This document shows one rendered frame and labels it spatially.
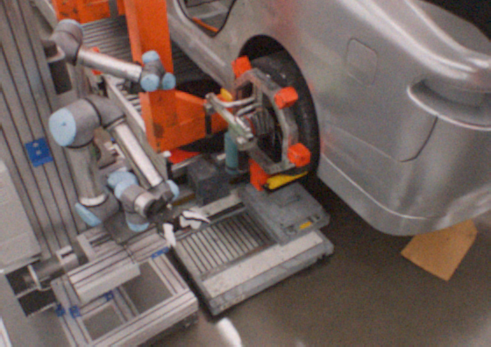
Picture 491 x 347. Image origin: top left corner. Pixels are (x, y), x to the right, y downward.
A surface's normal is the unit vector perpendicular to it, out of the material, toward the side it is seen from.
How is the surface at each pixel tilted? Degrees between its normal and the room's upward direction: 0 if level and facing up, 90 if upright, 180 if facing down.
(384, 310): 0
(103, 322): 0
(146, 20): 90
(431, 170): 90
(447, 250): 1
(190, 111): 90
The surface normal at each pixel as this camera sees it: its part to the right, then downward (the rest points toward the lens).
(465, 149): 0.03, 0.64
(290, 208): 0.00, -0.76
